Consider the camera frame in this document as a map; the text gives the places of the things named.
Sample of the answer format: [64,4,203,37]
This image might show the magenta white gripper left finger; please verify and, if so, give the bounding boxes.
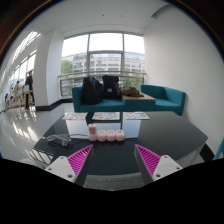
[46,145,93,183]

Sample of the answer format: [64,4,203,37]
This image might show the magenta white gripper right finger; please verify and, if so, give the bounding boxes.
[134,145,182,183]

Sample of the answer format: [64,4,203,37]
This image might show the pink power strip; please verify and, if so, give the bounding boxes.
[88,130,126,142]

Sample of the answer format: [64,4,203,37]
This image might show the left printed paper sheet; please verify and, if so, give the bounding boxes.
[63,112,87,120]

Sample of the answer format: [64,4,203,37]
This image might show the printed paper sheet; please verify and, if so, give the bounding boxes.
[63,112,87,120]
[124,112,150,120]
[92,112,120,120]

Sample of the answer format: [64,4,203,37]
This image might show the right printed paper sheet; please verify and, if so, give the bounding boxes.
[124,112,150,120]

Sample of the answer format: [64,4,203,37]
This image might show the middle printed paper sheet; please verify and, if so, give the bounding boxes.
[92,112,120,120]

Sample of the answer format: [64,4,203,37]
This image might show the teal sofa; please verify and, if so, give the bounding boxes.
[72,84,186,115]

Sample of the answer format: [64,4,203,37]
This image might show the teal chair edge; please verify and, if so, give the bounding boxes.
[213,138,224,160]

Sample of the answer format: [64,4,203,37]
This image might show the brown bag on sofa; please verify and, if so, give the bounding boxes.
[122,86,142,97]

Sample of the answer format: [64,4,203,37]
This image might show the left black backpack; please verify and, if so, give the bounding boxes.
[82,77,103,105]

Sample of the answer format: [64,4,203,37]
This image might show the black backpack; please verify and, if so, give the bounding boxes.
[82,77,103,105]
[102,75,119,99]

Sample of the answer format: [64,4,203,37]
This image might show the right black backpack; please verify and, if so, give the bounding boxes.
[102,75,119,99]

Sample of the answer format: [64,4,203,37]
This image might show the metal window railing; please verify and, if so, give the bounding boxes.
[58,71,146,98]

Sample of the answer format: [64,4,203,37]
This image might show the standing person in black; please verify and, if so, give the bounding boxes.
[25,71,35,109]

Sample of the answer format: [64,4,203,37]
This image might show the grey coiled cable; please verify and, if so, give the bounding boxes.
[41,133,89,150]

